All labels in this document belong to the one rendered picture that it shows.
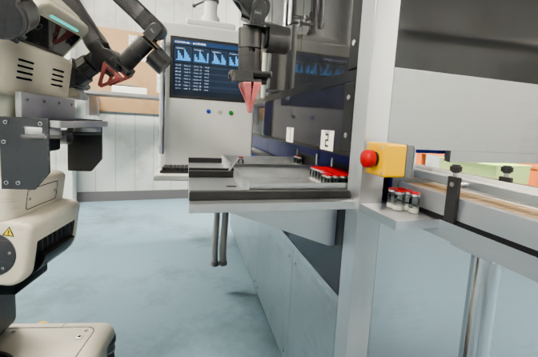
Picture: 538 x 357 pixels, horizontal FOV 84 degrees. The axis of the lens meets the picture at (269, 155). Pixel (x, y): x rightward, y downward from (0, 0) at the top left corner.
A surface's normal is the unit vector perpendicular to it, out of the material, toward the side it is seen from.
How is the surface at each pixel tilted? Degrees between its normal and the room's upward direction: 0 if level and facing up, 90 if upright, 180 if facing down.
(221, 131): 90
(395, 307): 90
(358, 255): 90
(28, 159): 90
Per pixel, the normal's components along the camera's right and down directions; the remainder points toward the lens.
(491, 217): -0.96, -0.03
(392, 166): 0.26, 0.11
